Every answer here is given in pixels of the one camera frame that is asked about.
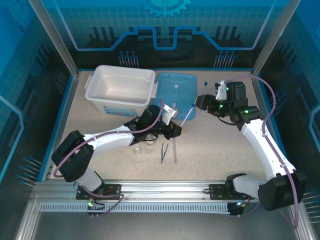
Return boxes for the white slotted cable duct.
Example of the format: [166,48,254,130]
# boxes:
[39,202,232,214]

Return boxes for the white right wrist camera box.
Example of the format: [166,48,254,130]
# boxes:
[214,80,230,101]

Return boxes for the blue-bulb clear dropper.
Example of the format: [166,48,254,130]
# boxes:
[179,102,196,127]

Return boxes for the wide clear glass beaker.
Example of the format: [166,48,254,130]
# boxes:
[144,136,159,148]

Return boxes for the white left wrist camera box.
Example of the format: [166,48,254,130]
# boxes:
[162,104,181,124]

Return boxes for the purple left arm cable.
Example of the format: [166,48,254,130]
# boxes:
[52,98,166,220]

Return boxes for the white plastic storage box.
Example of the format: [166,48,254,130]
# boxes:
[84,64,159,118]

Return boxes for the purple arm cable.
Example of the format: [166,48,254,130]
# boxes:
[52,98,166,220]
[223,74,300,230]

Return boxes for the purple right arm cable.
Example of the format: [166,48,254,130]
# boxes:
[223,74,300,230]

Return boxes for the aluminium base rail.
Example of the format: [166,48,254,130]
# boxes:
[31,179,302,204]

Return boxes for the dark blue tweezers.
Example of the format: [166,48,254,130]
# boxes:
[159,142,169,165]

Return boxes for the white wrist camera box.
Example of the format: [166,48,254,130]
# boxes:
[162,104,181,124]
[214,80,230,101]

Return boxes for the blue plastic box lid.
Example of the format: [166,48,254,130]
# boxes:
[151,71,199,121]

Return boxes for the aluminium frame post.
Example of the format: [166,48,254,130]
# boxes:
[250,0,303,77]
[27,0,81,77]

